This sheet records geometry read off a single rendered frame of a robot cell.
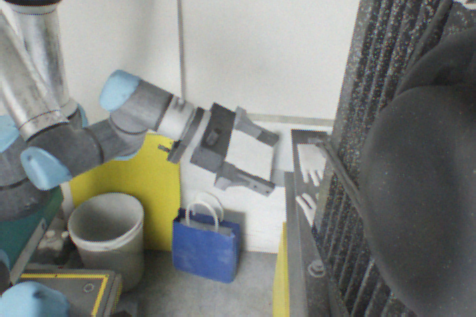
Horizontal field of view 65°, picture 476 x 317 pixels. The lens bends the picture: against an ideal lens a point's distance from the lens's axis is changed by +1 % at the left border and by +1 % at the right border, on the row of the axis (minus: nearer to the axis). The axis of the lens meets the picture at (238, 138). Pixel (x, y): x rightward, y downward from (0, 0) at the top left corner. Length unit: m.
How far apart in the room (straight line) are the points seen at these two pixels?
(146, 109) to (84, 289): 0.88
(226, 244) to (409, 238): 1.31
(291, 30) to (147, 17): 0.49
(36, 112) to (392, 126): 0.56
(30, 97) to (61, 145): 0.09
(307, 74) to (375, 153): 1.11
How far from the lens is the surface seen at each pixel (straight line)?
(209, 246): 1.59
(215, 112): 0.69
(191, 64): 1.40
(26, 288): 0.51
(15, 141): 1.00
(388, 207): 0.30
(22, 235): 1.05
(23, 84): 0.71
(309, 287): 0.94
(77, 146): 0.68
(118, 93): 0.64
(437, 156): 0.24
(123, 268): 1.64
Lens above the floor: 1.42
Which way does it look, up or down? 32 degrees down
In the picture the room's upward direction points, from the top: 3 degrees clockwise
